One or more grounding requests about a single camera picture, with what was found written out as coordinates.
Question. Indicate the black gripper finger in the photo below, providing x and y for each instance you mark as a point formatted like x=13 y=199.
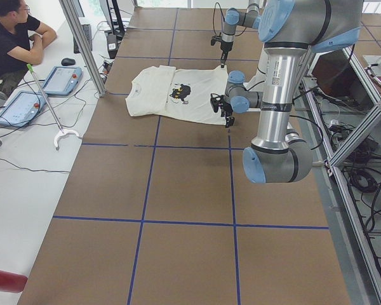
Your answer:
x=229 y=121

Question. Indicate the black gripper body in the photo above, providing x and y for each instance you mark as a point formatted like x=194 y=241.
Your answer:
x=227 y=110
x=225 y=46

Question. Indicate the short black gripper finger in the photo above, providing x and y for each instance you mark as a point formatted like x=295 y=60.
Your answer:
x=223 y=59

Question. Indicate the cream long sleeve shirt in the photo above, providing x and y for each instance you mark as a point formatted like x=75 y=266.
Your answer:
x=182 y=94

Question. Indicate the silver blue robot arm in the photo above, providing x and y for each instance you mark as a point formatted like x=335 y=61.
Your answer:
x=291 y=32
x=234 y=23

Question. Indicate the black box with label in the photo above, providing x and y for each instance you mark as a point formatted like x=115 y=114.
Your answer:
x=112 y=45

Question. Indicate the black computer mouse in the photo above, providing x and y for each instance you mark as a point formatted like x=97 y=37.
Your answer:
x=68 y=62

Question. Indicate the upper blue teach pendant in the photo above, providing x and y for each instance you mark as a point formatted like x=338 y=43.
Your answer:
x=62 y=80

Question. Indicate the blue teach pendant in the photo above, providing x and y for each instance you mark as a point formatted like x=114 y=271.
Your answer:
x=62 y=80
x=22 y=109

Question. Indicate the reacher stick with white hook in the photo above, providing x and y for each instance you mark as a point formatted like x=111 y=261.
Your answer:
x=63 y=132

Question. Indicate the lower blue teach pendant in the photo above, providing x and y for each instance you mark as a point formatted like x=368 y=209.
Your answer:
x=22 y=109

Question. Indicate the seated man black shirt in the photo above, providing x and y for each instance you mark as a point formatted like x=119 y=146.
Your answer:
x=23 y=39

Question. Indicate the red water bottle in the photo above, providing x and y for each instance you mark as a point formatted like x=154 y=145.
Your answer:
x=12 y=282

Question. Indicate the aluminium frame post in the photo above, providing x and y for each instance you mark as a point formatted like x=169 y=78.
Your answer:
x=78 y=34

